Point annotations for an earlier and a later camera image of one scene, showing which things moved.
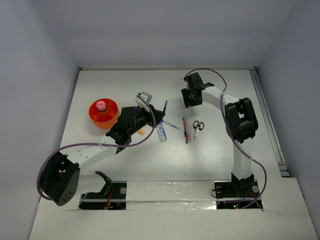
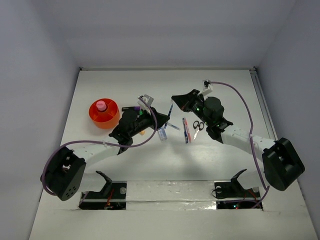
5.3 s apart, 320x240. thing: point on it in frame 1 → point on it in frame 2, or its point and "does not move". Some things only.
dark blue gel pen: [165, 108] → [170, 111]
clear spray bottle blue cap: [162, 132] does not move
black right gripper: [188, 102] → [185, 101]
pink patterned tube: [101, 105] does not move
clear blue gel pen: [172, 125] does not move
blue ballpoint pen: [186, 136] does not move
